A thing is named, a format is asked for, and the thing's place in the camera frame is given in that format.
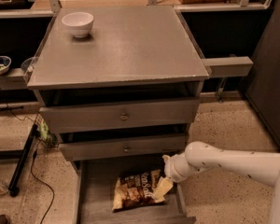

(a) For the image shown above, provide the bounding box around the brown chip bag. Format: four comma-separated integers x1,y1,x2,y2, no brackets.
112,169,165,211

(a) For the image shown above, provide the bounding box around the black floor cable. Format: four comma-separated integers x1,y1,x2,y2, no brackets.
0,77,56,224

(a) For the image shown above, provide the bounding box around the brown shoe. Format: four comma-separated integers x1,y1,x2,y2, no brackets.
0,215,10,224

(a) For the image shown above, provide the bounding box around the grey drawer cabinet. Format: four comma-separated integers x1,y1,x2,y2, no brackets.
26,5,211,224

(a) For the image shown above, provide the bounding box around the crumpled floor wrapper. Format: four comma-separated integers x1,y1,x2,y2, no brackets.
0,179,10,196

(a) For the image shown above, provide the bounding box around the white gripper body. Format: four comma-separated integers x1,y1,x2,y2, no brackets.
162,153,190,183

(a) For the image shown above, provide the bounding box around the dark cabinet on right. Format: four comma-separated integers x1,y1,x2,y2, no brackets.
243,0,280,148

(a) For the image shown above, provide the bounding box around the grey middle drawer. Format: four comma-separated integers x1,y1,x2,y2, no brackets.
59,134,188,161

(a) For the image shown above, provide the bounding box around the white ceramic bowl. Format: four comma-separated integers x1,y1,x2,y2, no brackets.
62,12,94,38

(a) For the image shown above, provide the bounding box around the clear glass jar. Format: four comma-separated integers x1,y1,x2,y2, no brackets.
21,57,38,73

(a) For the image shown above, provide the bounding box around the green wire basket item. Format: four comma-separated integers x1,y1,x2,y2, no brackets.
35,114,58,148

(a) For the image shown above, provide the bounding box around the grey open bottom drawer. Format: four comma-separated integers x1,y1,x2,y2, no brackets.
73,154,196,224

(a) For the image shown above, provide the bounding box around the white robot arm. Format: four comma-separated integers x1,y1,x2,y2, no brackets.
152,141,280,224

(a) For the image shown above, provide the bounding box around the black metal stand leg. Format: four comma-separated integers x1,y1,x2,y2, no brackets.
8,124,37,197

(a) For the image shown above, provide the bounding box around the grey side shelf block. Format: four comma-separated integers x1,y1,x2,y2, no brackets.
203,56,253,78

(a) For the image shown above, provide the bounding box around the grey top drawer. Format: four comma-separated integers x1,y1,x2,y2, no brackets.
40,98,199,133

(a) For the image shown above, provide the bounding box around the blue patterned bowl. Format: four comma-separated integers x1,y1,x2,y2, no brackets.
0,56,11,75

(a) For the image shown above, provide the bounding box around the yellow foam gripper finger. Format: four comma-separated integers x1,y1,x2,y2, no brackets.
152,177,174,201

